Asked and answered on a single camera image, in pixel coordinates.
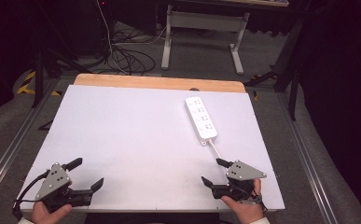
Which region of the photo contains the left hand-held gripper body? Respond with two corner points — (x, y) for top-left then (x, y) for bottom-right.
(35, 161), (94, 215)

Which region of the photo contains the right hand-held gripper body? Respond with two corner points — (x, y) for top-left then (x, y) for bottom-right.
(212, 160), (268, 202)

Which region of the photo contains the white power strip cable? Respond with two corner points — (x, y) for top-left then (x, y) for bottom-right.
(208, 139), (225, 161)

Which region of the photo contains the white power strip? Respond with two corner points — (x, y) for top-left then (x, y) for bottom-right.
(185, 95), (219, 147)

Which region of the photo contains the person's left hand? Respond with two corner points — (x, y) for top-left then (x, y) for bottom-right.
(30, 201), (74, 224)

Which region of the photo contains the person's right hand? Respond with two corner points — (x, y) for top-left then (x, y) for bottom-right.
(220, 178), (265, 224)

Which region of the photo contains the white board sheet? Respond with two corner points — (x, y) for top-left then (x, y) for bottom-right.
(19, 84), (286, 213)

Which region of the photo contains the person's dark clothing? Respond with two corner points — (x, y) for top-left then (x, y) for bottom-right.
(84, 212), (222, 224)

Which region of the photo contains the black tripod stand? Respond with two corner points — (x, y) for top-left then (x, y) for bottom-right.
(31, 46), (92, 109)

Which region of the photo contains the yellow black hazard tape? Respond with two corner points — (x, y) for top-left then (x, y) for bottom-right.
(16, 70), (62, 97)

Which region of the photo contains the black metal stand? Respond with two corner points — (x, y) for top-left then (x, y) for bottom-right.
(243, 15), (305, 121)

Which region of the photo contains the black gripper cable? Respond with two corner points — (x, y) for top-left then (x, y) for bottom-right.
(11, 169), (51, 220)

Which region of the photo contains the aluminium floor rail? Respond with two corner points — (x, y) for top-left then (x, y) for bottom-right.
(275, 91), (336, 224)
(0, 78), (62, 202)

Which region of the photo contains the bundle of black floor cables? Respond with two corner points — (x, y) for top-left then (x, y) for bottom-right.
(105, 29), (157, 77)

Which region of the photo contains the white floor cable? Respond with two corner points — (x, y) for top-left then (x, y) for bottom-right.
(95, 0), (131, 76)

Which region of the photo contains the white desk frame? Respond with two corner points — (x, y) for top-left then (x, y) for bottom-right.
(160, 4), (251, 76)

